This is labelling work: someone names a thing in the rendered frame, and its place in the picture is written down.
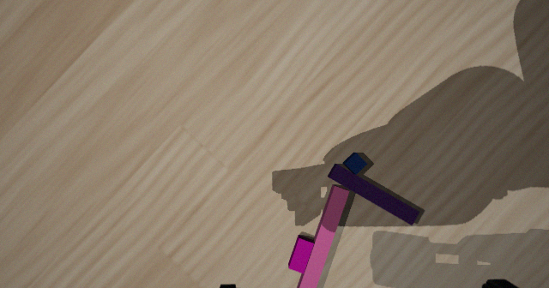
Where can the pink rod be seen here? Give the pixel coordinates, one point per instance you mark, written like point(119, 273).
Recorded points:
point(324, 236)

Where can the small magenta block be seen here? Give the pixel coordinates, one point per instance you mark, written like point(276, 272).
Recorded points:
point(301, 254)

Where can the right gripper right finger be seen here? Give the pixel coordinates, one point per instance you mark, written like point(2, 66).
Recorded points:
point(498, 283)

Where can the small blue cube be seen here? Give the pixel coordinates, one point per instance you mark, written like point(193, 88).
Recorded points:
point(354, 163)

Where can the purple rod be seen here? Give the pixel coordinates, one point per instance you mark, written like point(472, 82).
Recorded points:
point(373, 194)

